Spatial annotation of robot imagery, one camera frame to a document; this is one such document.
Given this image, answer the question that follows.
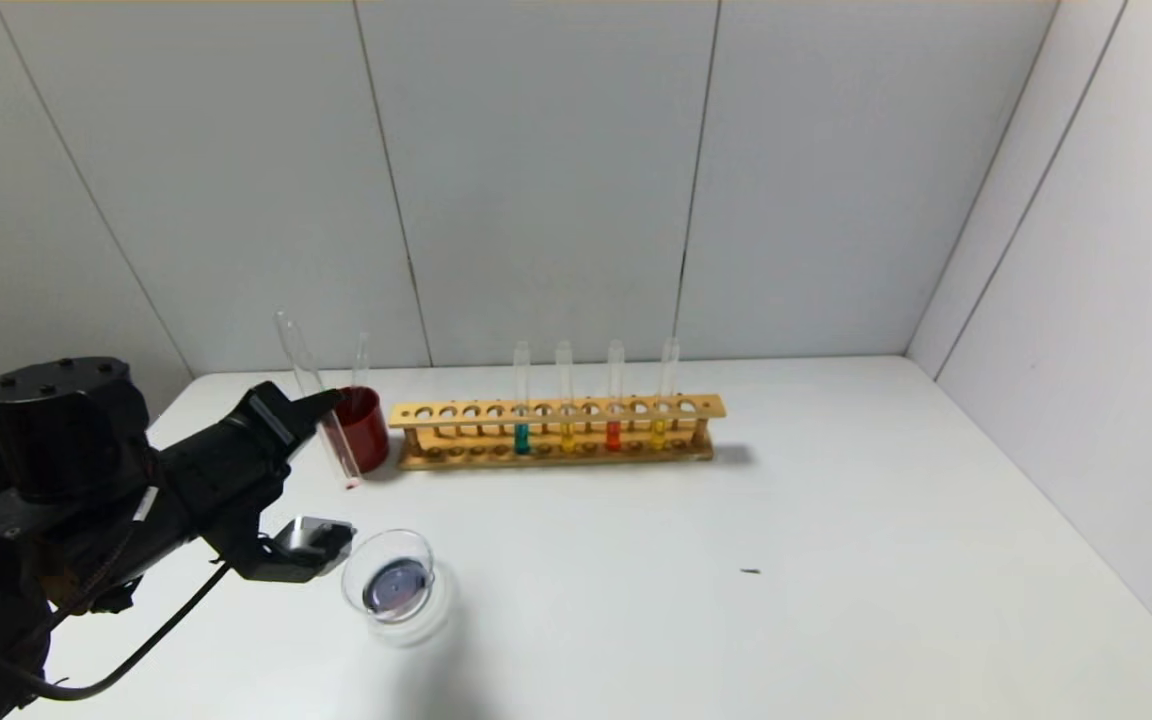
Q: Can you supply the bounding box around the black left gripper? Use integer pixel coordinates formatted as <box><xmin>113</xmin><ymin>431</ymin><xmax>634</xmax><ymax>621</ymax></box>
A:
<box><xmin>158</xmin><ymin>380</ymin><xmax>344</xmax><ymax>538</ymax></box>

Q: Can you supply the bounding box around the red pigment glass test tube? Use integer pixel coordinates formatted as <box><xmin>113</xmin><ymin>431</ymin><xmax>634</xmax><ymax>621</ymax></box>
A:
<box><xmin>274</xmin><ymin>310</ymin><xmax>361</xmax><ymax>492</ymax></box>
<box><xmin>607</xmin><ymin>340</ymin><xmax>627</xmax><ymax>452</ymax></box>

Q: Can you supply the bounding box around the wooden test tube rack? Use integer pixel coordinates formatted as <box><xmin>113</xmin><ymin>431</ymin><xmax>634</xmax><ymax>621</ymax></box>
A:
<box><xmin>389</xmin><ymin>394</ymin><xmax>727</xmax><ymax>471</ymax></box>

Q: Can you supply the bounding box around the yellow pigment glass test tube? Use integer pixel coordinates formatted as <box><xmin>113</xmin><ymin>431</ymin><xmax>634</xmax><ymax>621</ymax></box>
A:
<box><xmin>650</xmin><ymin>337</ymin><xmax>681</xmax><ymax>451</ymax></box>
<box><xmin>556</xmin><ymin>341</ymin><xmax>576</xmax><ymax>454</ymax></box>

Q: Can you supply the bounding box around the dark red cup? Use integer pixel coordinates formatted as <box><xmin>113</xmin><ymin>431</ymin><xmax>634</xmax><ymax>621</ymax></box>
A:
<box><xmin>331</xmin><ymin>386</ymin><xmax>392</xmax><ymax>473</ymax></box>

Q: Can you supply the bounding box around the clear glass beaker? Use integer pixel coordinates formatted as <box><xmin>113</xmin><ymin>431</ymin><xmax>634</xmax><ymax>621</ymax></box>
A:
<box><xmin>341</xmin><ymin>528</ymin><xmax>457</xmax><ymax>641</ymax></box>

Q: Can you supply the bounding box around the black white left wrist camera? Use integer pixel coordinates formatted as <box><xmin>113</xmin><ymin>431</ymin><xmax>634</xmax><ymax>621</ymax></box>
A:
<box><xmin>234</xmin><ymin>516</ymin><xmax>356</xmax><ymax>584</ymax></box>

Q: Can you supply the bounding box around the black cable with white band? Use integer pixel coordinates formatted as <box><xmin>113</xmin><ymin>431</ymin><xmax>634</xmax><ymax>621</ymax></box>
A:
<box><xmin>86</xmin><ymin>485</ymin><xmax>159</xmax><ymax>601</ymax></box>

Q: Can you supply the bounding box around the thick black cable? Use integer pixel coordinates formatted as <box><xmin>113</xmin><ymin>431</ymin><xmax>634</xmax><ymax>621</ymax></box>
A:
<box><xmin>0</xmin><ymin>560</ymin><xmax>237</xmax><ymax>701</ymax></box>

